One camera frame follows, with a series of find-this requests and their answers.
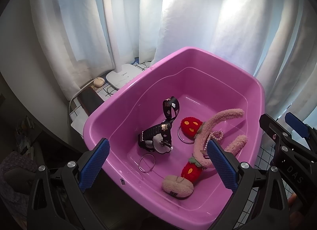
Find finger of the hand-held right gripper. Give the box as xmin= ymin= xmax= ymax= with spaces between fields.
xmin=259 ymin=114 xmax=314 ymax=193
xmin=285 ymin=112 xmax=317 ymax=151

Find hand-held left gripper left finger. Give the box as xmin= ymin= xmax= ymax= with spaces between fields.
xmin=27 ymin=138 xmax=110 ymax=230

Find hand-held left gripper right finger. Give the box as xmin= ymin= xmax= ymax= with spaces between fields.
xmin=207 ymin=139 xmax=290 ymax=230

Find pink pearl bracelet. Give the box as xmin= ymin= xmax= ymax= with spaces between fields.
xmin=204 ymin=130 xmax=224 ymax=151

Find silver bangle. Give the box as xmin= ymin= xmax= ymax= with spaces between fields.
xmin=177 ymin=124 xmax=199 ymax=144

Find pink fluffy strawberry headband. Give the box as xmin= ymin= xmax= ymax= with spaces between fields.
xmin=180 ymin=108 xmax=248 ymax=181

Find pink fluffy keychain pouch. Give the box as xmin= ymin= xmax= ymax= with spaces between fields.
xmin=162 ymin=175 xmax=196 ymax=198

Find thin silver wire bracelet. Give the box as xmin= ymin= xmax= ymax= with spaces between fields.
xmin=139 ymin=154 xmax=157 ymax=172

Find black wrist watch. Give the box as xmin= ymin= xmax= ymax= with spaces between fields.
xmin=137 ymin=121 xmax=172 ymax=154

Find black printed lanyard strap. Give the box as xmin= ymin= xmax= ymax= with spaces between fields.
xmin=162 ymin=98 xmax=180 ymax=145

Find pink plastic basin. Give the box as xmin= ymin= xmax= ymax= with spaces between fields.
xmin=83 ymin=46 xmax=266 ymax=227

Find black flat case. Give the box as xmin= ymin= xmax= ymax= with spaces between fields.
xmin=77 ymin=89 xmax=104 ymax=117

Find grey fuzzy cushion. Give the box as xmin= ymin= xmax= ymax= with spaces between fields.
xmin=0 ymin=151 xmax=37 ymax=220

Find white desk lamp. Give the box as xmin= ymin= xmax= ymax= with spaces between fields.
xmin=95 ymin=0 xmax=146 ymax=89

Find white curtain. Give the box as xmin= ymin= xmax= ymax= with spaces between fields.
xmin=30 ymin=0 xmax=317 ymax=126

